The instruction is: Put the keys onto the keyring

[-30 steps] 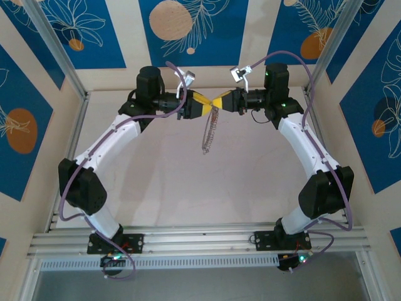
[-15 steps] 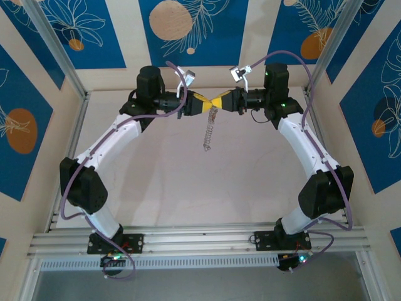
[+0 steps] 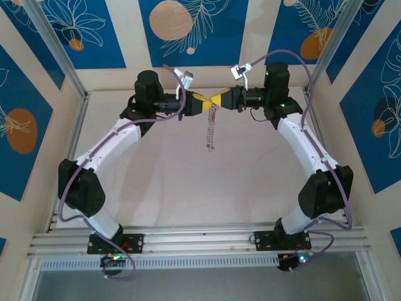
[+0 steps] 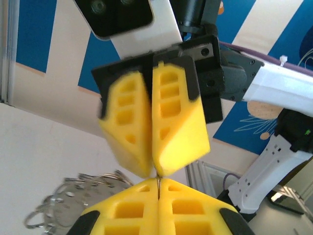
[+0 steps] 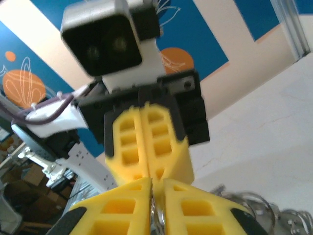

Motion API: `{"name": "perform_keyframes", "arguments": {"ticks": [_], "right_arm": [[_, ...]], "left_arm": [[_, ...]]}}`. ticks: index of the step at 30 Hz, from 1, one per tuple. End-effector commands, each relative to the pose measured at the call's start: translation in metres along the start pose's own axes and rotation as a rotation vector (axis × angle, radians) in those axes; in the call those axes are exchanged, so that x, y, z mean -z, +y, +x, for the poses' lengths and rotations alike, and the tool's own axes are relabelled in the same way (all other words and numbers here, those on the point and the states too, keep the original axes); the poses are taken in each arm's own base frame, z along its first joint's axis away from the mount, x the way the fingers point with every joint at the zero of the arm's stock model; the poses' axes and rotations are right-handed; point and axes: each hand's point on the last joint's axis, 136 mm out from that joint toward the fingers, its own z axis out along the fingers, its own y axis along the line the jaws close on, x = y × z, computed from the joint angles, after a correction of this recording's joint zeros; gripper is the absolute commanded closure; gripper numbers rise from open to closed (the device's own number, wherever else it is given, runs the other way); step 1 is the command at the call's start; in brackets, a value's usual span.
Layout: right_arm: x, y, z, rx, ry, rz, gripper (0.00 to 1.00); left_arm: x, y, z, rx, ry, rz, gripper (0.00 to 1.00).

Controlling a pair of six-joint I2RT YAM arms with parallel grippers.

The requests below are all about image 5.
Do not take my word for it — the silver metal chain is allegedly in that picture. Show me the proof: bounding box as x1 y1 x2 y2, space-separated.
210 186 313 235

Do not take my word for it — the aluminium frame post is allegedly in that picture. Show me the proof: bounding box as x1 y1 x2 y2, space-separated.
271 0 313 62

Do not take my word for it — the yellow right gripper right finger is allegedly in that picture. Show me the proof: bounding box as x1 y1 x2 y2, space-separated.
162 179 269 235

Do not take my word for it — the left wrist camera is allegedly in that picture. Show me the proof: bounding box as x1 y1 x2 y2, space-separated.
60 0 167 93

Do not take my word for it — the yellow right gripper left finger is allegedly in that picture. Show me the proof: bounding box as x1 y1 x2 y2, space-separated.
46 177 154 235

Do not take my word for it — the cardboard box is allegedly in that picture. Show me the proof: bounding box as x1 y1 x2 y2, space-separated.
3 167 51 195

